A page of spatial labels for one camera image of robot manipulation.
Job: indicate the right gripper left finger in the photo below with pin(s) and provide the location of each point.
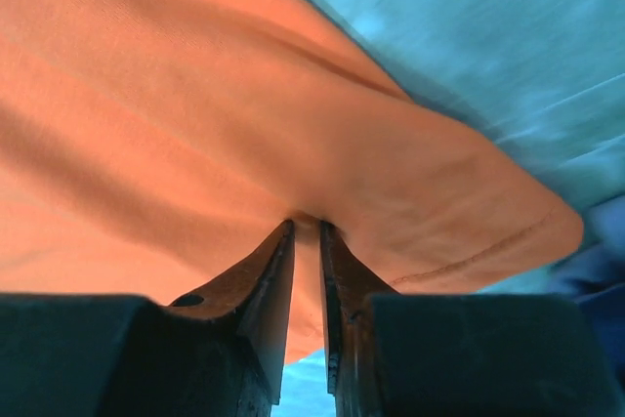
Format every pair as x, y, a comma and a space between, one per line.
217, 350

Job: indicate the orange t shirt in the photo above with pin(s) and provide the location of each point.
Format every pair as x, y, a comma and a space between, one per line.
149, 145

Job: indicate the folded blue printed t shirt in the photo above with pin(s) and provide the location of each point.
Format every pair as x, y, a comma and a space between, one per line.
594, 280

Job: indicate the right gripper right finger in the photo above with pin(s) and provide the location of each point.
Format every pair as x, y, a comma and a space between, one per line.
393, 354

